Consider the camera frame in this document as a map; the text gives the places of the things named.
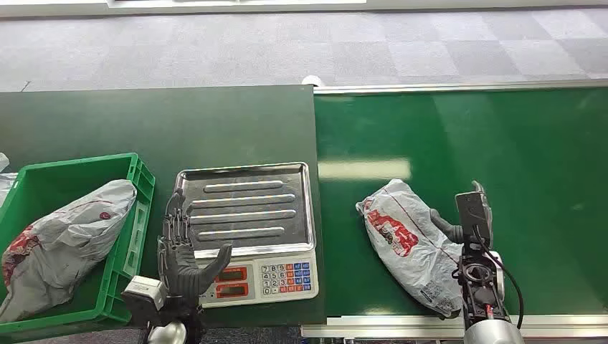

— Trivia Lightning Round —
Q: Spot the aluminium conveyor rail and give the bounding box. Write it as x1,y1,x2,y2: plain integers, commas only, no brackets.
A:
300,314,608,340
313,79,608,95

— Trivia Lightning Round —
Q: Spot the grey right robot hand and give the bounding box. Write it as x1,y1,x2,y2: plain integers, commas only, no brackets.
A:
429,180,495,249

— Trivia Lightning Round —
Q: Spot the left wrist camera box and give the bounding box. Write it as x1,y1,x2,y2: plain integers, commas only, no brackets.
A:
121,275,168,315

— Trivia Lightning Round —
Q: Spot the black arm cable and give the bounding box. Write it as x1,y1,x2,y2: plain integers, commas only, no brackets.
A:
474,226,526,331

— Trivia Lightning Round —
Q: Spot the pale plastic bag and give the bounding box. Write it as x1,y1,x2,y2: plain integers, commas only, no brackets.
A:
0,152,19,208

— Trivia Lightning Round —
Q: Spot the white electronic scale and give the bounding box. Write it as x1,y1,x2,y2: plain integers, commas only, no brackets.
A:
194,250,320,309

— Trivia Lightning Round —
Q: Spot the steel scale tray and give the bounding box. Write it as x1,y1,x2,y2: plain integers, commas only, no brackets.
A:
173,161,318,260

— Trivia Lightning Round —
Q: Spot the grey plastic mailer package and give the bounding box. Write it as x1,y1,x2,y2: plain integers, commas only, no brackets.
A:
0,178,138,324
356,178,465,318

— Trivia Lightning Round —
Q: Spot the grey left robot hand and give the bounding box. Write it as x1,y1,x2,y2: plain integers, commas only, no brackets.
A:
157,188,233,299

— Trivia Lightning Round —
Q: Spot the green plastic crate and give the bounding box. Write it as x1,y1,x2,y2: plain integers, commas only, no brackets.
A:
0,152,156,334

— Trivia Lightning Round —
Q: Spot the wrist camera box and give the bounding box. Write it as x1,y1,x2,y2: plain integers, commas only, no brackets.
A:
121,275,168,315
455,191,493,249

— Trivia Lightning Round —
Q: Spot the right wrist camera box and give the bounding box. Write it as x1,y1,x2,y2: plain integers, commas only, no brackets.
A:
455,191,493,249

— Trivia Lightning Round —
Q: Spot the green conveyor belt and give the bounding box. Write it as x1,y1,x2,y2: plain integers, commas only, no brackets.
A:
313,87,608,317

